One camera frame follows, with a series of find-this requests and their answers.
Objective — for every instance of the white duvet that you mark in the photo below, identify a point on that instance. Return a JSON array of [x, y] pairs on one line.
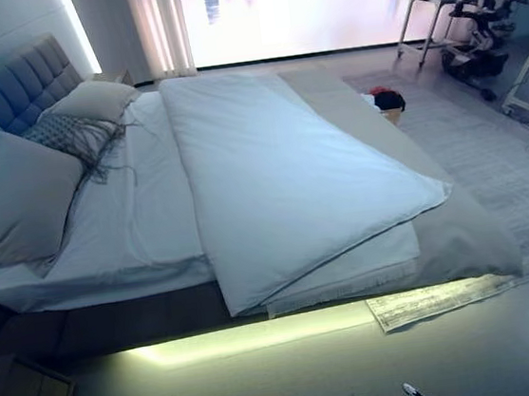
[[289, 166]]

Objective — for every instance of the white bed sheet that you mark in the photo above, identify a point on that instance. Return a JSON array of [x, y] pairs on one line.
[[151, 211]]

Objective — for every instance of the beige bed runner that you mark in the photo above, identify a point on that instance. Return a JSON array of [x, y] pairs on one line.
[[465, 237]]

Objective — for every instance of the red and black cloth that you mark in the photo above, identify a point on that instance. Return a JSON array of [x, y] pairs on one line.
[[389, 98]]

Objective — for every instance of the small wooden nightstand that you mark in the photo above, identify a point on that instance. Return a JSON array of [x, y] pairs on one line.
[[112, 77]]

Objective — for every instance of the bright large window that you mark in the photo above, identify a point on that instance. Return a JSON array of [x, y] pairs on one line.
[[309, 6]]

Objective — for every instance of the beige pillow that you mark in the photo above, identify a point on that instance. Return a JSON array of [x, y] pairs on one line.
[[91, 100]]

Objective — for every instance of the white sheer curtain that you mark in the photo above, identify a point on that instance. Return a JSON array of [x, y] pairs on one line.
[[159, 28]]

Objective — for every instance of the grey fringed decorative cushion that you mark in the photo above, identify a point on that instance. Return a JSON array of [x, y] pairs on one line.
[[61, 135]]

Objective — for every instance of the pale grey rug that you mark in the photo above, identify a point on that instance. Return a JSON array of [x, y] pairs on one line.
[[507, 189]]

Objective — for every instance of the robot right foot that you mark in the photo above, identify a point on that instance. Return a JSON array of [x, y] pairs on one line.
[[415, 392]]

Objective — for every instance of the large grey pillow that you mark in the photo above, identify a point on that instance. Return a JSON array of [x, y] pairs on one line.
[[16, 202]]

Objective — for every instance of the grey tufted headboard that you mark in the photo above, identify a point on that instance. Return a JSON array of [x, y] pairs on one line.
[[3, 89]]

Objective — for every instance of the white metal cart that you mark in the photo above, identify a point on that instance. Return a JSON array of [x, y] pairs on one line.
[[525, 73]]

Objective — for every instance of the dark brown bed frame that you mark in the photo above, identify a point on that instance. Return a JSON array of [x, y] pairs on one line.
[[116, 325]]

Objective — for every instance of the white wall light strip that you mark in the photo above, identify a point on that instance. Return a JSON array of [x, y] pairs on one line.
[[80, 28]]

